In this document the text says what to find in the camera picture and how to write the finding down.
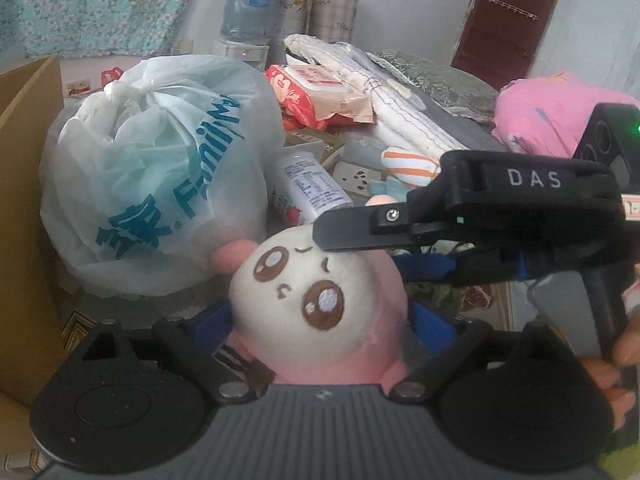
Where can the white plastic shopping bag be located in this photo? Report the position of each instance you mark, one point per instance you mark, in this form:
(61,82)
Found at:
(150,160)

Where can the white hook rack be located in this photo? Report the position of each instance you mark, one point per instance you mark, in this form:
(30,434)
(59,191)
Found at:
(512,7)

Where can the white power strip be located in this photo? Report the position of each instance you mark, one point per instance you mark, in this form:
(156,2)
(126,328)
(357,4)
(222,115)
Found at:
(357,177)

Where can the red plastic bag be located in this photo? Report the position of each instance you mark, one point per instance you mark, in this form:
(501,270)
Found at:
(111,76)

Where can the brown cardboard box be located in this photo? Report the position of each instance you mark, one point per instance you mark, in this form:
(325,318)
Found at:
(25,210)

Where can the red white wet wipes pack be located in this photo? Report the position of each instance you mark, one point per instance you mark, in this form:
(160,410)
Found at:
(315,90)

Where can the floral wallpaper roll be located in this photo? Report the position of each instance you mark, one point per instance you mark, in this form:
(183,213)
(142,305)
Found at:
(294,10)

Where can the orange striped towel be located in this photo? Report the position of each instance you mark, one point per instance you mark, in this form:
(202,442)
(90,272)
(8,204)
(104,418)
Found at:
(410,167)

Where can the wall socket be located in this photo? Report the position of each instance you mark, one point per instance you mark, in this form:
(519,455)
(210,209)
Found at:
(185,47)

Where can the white water dispenser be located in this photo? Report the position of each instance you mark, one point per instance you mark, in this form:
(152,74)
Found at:
(242,55)

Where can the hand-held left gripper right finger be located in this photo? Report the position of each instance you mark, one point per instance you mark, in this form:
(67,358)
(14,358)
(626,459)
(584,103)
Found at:
(430,325)

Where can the dark red door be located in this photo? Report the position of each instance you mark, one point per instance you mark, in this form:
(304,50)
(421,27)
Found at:
(505,25)

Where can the grey blanket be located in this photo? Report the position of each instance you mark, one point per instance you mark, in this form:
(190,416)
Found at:
(465,130)

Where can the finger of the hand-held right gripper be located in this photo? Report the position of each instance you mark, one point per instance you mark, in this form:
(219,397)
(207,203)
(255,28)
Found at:
(430,267)
(355,230)

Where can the person's right hand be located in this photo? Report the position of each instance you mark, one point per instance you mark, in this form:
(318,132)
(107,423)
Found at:
(612,385)

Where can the white plastic bottle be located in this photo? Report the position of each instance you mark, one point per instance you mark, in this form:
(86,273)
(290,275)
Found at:
(312,185)

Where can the blue water jug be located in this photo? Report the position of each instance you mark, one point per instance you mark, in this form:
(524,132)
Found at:
(250,10)

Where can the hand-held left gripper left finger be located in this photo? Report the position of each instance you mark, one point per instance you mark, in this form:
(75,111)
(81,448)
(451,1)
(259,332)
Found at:
(215,327)

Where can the pink plush toy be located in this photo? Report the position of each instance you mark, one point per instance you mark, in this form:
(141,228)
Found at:
(300,280)

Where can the green patterned pillow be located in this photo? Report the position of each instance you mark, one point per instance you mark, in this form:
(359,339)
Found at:
(440,82)

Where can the teal floral cloth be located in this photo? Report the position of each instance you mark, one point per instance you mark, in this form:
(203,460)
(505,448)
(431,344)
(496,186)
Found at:
(100,5)

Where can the green gold carton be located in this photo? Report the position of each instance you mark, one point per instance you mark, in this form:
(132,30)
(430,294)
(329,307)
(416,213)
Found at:
(312,142)

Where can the pink quilt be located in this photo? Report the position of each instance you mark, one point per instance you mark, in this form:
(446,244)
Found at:
(550,110)

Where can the checked wallpaper roll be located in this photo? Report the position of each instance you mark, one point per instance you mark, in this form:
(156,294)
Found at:
(334,17)

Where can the white stitched quilt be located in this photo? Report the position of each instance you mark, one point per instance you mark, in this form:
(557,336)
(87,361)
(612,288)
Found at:
(400,105)

